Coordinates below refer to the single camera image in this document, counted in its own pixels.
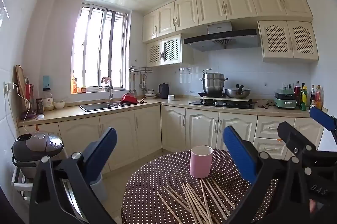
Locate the white mug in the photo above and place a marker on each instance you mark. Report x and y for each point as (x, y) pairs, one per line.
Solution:
(171, 98)

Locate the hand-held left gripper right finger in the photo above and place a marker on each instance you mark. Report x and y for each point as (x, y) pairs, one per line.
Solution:
(238, 155)

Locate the small dark jar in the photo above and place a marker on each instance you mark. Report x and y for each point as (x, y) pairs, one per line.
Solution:
(39, 106)

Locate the cream lower kitchen cabinets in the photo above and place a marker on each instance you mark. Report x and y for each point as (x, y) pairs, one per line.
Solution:
(147, 129)

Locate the person's right hand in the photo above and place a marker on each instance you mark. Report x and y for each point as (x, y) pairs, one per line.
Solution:
(312, 207)

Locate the steel steamer pot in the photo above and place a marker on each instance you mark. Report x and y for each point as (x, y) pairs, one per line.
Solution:
(213, 83)

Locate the grey trash bin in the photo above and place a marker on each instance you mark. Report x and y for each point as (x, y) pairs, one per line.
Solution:
(98, 185)

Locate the black electric kettle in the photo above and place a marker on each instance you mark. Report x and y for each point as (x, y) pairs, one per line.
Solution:
(163, 91)

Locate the stack of white bowls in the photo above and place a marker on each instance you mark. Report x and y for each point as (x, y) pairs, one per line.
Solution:
(150, 94)

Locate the black range hood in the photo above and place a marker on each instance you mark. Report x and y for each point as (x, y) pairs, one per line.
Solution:
(223, 38)

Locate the red utensil holder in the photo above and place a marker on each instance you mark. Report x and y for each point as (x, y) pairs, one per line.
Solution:
(29, 97)

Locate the black gas stove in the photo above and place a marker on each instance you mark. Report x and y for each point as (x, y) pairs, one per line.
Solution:
(223, 104)

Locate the dark sauce bottle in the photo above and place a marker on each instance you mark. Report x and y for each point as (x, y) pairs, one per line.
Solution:
(312, 97)

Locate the small orange container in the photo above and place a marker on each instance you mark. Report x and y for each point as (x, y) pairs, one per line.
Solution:
(84, 89)

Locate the round polka-dot table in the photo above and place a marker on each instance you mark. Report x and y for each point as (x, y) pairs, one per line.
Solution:
(158, 174)

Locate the hanging metal spatula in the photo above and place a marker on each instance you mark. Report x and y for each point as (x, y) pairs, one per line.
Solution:
(142, 83)

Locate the steel wok with lid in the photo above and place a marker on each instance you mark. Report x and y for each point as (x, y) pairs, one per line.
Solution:
(237, 93)

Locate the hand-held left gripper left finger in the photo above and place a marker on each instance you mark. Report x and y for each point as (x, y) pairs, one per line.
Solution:
(104, 150)

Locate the hanging metal ladle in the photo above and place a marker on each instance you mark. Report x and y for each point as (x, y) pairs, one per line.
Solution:
(131, 91)

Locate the steel kitchen sink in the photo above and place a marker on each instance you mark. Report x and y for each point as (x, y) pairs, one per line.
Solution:
(97, 107)

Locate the green bottle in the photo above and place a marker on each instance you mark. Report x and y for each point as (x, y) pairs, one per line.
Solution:
(303, 100)

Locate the cream upper wall cabinets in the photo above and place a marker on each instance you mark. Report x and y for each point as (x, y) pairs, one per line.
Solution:
(223, 3)

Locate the chrome faucet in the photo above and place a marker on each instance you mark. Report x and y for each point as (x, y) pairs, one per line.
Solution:
(110, 92)

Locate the large yellow filled jar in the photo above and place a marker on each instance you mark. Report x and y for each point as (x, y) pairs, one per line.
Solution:
(48, 101)

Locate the black silver rice cooker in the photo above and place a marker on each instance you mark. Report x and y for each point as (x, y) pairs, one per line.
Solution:
(34, 147)

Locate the metal utensil rail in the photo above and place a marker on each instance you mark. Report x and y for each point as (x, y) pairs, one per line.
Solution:
(140, 70)

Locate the pink cup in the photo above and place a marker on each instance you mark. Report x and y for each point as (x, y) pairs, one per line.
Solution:
(201, 162)

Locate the wooden cutting board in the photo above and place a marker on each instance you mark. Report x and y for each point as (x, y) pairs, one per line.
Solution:
(21, 87)

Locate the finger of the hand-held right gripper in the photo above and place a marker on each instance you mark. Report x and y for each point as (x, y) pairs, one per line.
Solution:
(292, 134)
(322, 118)

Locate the white wall socket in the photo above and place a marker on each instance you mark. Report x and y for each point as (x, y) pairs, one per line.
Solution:
(287, 85)

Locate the white charger plug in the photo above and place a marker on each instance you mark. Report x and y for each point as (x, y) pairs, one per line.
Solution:
(10, 86)

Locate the orange oil bottle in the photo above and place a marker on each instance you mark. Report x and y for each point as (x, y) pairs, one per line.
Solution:
(318, 97)

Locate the green electric cooker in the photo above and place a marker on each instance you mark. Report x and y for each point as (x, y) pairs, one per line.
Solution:
(284, 99)

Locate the bunch of wooden chopsticks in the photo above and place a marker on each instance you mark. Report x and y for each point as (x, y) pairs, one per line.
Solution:
(193, 203)

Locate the lattice door wall cabinet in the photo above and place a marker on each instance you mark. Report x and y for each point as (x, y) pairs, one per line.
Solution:
(288, 39)
(168, 51)

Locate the red colander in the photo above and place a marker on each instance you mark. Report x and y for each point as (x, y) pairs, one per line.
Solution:
(129, 99)

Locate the orange windowsill bottle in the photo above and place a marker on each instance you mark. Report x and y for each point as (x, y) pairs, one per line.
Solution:
(74, 85)

